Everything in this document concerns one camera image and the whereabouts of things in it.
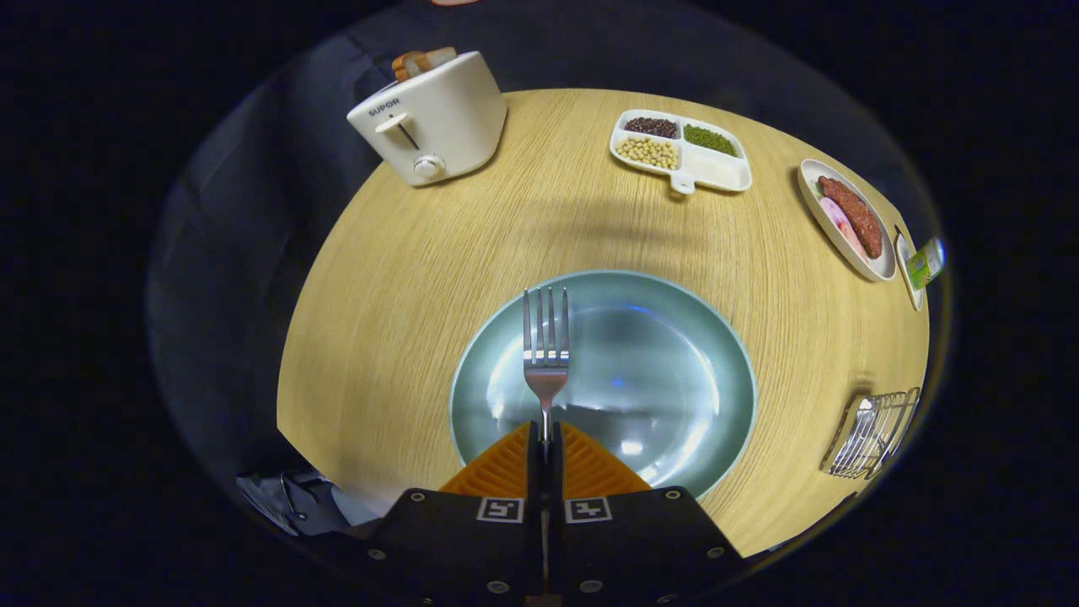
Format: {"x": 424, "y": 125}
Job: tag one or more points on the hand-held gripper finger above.
{"x": 536, "y": 480}
{"x": 556, "y": 480}

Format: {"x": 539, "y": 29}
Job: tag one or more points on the light green round plate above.
{"x": 657, "y": 379}

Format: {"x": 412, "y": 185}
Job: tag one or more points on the yellow soybeans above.
{"x": 647, "y": 153}

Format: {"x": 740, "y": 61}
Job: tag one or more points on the white divided dish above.
{"x": 716, "y": 169}

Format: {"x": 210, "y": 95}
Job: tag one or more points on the dark brown beans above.
{"x": 651, "y": 127}

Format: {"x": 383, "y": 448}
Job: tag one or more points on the white toaster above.
{"x": 447, "y": 118}

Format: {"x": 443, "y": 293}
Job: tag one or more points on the green mung beans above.
{"x": 710, "y": 140}

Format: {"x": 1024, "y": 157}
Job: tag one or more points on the beige round plate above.
{"x": 813, "y": 198}

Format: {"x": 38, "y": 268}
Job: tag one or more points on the pink ham slices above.
{"x": 839, "y": 223}

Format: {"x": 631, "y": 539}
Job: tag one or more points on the red meat slices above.
{"x": 856, "y": 217}

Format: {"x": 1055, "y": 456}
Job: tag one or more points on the white square coaster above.
{"x": 904, "y": 265}

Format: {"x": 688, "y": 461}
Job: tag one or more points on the silver bottle green label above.
{"x": 926, "y": 263}

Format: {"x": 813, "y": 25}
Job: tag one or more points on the toasted bread slice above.
{"x": 441, "y": 57}
{"x": 409, "y": 65}

